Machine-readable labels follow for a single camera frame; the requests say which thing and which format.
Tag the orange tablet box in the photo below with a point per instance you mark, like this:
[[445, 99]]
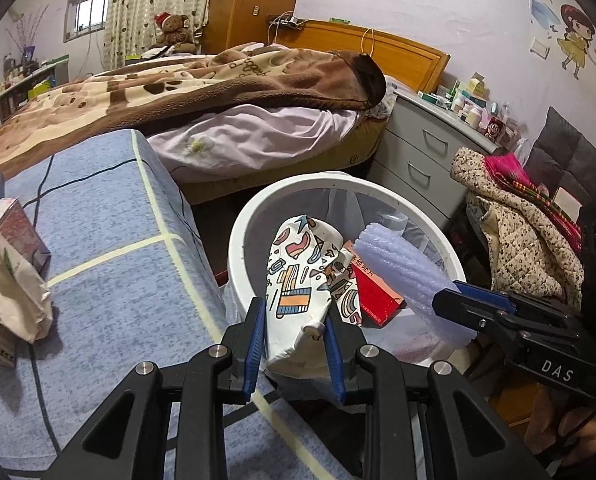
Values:
[[17, 230]]

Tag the power strip with chargers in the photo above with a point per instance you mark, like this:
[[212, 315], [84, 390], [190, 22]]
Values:
[[290, 21]]

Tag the white side desk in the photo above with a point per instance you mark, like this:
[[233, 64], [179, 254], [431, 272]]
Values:
[[22, 85]]

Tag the wooden wardrobe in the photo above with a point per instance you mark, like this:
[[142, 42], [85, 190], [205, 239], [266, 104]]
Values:
[[248, 0]]

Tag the heart print curtain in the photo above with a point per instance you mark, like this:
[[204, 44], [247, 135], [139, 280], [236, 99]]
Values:
[[152, 0]]

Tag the brown teddy bear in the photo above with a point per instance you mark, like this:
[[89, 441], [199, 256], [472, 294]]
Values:
[[175, 32]]

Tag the brown paw print blanket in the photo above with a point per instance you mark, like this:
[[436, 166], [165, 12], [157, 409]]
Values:
[[202, 85]]

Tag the vase with bare branches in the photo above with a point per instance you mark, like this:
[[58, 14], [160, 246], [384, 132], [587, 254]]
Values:
[[27, 52]]

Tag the grey drawer nightstand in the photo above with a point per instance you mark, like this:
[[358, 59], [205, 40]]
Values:
[[418, 160]]

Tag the floral pillow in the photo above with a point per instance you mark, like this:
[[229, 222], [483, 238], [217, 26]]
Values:
[[385, 100]]

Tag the floral padded jacket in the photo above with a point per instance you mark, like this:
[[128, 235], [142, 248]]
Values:
[[518, 230]]

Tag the patterned paper carton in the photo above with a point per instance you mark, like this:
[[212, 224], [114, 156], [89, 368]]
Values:
[[293, 280]]

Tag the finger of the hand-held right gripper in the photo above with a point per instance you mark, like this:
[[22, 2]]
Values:
[[483, 292], [458, 310]]

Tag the white trash bin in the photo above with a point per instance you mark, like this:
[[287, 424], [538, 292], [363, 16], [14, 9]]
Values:
[[248, 240]]

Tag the dark patterned small box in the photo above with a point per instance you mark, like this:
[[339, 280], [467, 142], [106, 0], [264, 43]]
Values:
[[0, 347]]

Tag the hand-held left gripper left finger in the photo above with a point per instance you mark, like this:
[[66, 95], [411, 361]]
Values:
[[255, 345]]

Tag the clear bin liner bag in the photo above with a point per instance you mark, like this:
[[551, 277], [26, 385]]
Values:
[[378, 210]]

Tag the cartoon wall sticker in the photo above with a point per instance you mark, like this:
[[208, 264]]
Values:
[[575, 35]]

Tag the person's right hand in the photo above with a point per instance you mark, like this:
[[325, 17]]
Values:
[[578, 435]]

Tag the wooden headboard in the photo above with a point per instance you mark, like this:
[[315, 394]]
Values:
[[403, 60]]

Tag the orange medicine box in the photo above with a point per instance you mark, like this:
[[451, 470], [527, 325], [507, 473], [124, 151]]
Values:
[[378, 295]]

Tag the purple foam fruit net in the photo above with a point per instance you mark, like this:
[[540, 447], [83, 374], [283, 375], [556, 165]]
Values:
[[403, 270]]

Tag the dark grey chair cushion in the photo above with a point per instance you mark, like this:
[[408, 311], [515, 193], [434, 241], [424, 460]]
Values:
[[573, 160]]

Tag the row of toiletry bottles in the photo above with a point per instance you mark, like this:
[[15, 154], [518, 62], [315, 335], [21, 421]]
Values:
[[15, 72]]

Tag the barred window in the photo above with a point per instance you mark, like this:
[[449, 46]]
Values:
[[87, 15]]

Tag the green box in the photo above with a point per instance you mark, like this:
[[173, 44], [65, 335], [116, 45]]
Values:
[[42, 90]]

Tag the group of medicine bottles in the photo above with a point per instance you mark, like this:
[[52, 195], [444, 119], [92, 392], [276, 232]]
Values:
[[470, 115]]

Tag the cartoon print mug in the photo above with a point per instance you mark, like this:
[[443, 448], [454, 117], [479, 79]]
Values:
[[494, 127]]

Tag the pink plaid cloth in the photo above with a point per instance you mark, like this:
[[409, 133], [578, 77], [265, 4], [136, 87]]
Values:
[[508, 170]]

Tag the lilac bed sheet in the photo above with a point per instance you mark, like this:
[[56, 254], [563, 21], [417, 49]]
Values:
[[258, 135]]

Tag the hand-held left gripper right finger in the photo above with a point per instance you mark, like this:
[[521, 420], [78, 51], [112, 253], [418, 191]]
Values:
[[335, 360]]

